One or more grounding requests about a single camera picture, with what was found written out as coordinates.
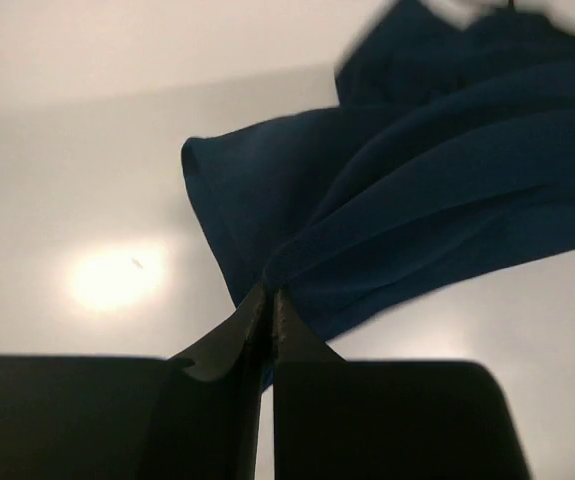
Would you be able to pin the navy blue shorts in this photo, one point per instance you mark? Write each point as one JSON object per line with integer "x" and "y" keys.
{"x": 450, "y": 154}

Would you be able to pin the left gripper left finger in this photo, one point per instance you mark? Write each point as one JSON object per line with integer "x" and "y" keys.
{"x": 192, "y": 416}

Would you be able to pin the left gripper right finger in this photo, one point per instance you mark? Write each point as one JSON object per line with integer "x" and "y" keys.
{"x": 404, "y": 419}

